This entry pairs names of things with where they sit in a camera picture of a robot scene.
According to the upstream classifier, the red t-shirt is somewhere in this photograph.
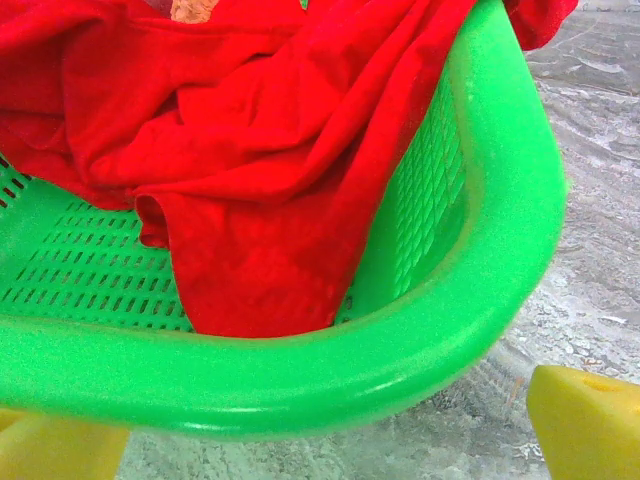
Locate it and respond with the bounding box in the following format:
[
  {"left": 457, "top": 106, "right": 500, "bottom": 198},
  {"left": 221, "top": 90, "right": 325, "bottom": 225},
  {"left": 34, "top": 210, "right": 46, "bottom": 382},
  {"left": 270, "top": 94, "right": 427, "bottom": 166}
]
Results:
[{"left": 0, "top": 0, "right": 579, "bottom": 340}]

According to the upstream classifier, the green plastic basket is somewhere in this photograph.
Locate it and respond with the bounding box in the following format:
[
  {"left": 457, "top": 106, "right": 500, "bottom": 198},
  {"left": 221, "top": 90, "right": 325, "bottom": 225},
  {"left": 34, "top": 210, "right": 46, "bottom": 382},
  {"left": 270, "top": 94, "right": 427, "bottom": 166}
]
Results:
[{"left": 0, "top": 0, "right": 569, "bottom": 436}]

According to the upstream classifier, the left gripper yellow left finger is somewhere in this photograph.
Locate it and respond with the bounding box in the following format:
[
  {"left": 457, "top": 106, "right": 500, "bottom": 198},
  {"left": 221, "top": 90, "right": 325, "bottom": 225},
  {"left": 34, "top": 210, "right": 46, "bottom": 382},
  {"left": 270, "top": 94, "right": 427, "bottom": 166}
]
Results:
[{"left": 0, "top": 407, "right": 131, "bottom": 480}]

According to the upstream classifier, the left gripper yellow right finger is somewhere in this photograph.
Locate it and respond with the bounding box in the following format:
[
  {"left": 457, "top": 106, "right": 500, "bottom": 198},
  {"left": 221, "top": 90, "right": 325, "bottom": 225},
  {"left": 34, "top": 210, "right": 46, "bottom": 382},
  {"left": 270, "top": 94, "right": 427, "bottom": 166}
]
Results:
[{"left": 528, "top": 364, "right": 640, "bottom": 480}]

